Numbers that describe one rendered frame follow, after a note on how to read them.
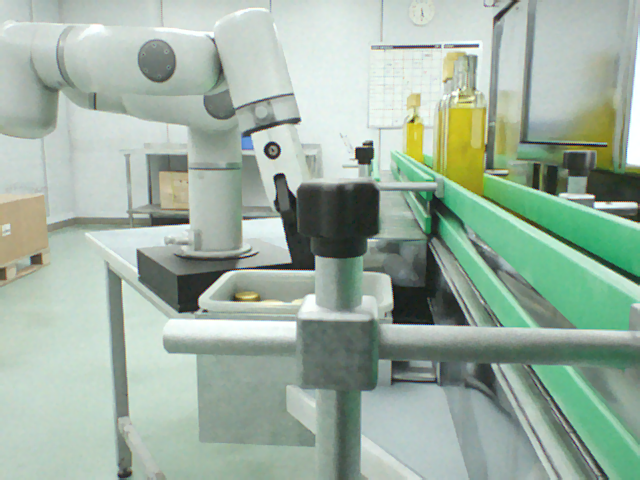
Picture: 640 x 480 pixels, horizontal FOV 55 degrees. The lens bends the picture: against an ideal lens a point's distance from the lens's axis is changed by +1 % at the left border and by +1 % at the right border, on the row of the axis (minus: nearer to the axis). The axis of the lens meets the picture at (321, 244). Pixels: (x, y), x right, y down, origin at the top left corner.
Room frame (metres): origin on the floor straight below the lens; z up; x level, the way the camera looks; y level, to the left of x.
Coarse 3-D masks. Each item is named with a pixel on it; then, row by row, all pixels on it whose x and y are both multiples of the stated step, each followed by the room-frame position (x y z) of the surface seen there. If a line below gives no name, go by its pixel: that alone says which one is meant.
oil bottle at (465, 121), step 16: (464, 96) 0.92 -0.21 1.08; (480, 96) 0.92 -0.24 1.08; (448, 112) 0.93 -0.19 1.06; (464, 112) 0.92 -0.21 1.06; (480, 112) 0.92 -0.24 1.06; (448, 128) 0.93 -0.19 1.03; (464, 128) 0.92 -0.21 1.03; (480, 128) 0.92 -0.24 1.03; (448, 144) 0.93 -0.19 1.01; (464, 144) 0.92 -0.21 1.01; (480, 144) 0.92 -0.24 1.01; (448, 160) 0.93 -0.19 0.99; (464, 160) 0.92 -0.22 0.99; (480, 160) 0.92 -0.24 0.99; (448, 176) 0.92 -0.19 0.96; (464, 176) 0.92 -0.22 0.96; (480, 176) 0.92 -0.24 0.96; (480, 192) 0.92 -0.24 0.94
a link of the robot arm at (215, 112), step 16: (96, 96) 1.01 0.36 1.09; (112, 96) 1.01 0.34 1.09; (128, 96) 0.95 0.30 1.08; (144, 96) 0.95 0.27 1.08; (160, 96) 0.96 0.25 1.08; (176, 96) 0.96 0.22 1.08; (192, 96) 0.97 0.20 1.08; (208, 96) 0.98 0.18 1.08; (224, 96) 0.98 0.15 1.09; (112, 112) 1.04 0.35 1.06; (128, 112) 1.02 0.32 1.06; (144, 112) 0.96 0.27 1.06; (160, 112) 0.96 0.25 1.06; (176, 112) 0.97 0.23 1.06; (192, 112) 0.97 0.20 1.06; (208, 112) 0.98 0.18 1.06; (224, 112) 0.98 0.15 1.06; (208, 128) 0.99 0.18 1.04; (224, 128) 1.00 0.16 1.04
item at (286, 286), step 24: (216, 288) 0.72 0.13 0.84; (240, 288) 0.80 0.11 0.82; (264, 288) 0.80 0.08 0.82; (288, 288) 0.80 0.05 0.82; (312, 288) 0.80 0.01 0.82; (384, 288) 0.72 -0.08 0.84; (216, 312) 0.66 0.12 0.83; (240, 312) 0.65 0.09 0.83; (264, 312) 0.65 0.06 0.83; (288, 312) 0.65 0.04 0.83; (384, 312) 0.64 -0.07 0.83
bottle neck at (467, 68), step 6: (462, 60) 0.94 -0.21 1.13; (468, 60) 0.93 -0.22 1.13; (474, 60) 0.94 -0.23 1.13; (462, 66) 0.94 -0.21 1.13; (468, 66) 0.93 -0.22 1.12; (474, 66) 0.94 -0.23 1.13; (462, 72) 0.94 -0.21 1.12; (468, 72) 0.93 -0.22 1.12; (474, 72) 0.94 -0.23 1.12; (462, 78) 0.94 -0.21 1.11; (468, 78) 0.93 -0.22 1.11; (474, 78) 0.94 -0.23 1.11; (462, 84) 0.94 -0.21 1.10; (468, 84) 0.93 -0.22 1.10; (474, 84) 0.94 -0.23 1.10
